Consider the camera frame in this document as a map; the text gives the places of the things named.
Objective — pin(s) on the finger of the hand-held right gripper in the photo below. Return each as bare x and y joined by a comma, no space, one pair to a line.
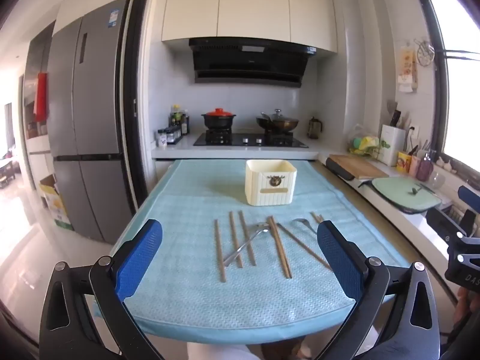
438,221
468,198

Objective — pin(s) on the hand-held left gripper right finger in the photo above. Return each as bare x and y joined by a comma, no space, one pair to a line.
337,255

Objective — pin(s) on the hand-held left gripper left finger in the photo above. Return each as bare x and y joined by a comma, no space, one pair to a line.
140,255

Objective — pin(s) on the metal spoon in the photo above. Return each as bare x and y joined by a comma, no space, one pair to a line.
258,227
300,221

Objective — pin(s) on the cream ribbed utensil holder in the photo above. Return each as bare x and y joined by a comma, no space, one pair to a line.
270,183

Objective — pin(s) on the person's right hand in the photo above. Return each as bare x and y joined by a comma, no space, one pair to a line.
467,305

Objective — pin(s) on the clear drinking glass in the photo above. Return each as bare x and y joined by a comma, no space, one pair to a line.
438,180

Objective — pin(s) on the purple soap bottle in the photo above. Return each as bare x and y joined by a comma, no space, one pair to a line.
426,168

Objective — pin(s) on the pink cup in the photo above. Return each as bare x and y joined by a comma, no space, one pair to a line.
414,165

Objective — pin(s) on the light blue towel mat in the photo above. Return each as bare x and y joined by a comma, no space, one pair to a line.
187,213

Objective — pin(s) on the yellow packet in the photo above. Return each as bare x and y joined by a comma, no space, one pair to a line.
404,162

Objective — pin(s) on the black tray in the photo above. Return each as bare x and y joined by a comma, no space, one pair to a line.
339,170

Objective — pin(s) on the white knife block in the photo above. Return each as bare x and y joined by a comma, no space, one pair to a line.
392,146

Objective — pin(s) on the wooden cutting board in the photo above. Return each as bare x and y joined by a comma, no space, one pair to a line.
360,165

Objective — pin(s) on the cardboard box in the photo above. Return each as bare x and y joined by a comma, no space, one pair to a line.
56,202

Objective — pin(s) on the plastic bag with sponges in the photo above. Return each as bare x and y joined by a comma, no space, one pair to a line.
362,140

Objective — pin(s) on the spice jar rack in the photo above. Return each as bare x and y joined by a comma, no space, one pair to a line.
168,137

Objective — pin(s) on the dark sauce bottles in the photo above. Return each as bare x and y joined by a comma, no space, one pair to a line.
180,120

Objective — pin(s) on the grey refrigerator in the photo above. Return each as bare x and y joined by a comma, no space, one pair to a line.
90,120

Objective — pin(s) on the black gas cooktop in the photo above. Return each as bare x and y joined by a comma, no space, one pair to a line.
249,140

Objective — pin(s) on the dark wok with glass lid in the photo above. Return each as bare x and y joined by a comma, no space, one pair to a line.
277,122

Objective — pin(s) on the black pot with red lid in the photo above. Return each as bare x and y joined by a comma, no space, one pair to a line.
218,118

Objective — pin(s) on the red hanging cloth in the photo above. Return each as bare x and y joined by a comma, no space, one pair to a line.
41,97

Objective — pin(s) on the black range hood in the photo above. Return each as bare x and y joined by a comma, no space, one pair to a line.
247,62

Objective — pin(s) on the white wall outlet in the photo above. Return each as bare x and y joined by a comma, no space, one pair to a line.
414,132

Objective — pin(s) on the dark window frame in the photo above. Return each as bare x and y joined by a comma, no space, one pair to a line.
437,82

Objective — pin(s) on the hanging wall calendar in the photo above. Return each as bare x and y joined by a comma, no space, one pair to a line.
408,69

